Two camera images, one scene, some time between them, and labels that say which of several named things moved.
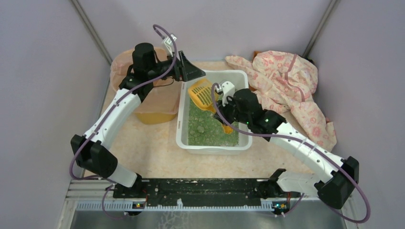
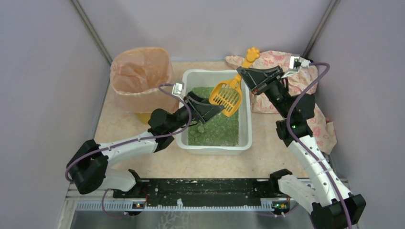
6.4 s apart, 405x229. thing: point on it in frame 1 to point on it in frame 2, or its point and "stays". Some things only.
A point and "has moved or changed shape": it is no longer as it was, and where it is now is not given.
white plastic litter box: x=240 y=78 stays
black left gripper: x=182 y=67 to x=192 y=107
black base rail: x=99 y=195 stays
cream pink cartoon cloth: x=286 y=81 stays
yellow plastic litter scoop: x=200 y=93 has moved or changed shape
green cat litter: x=204 y=130 stays
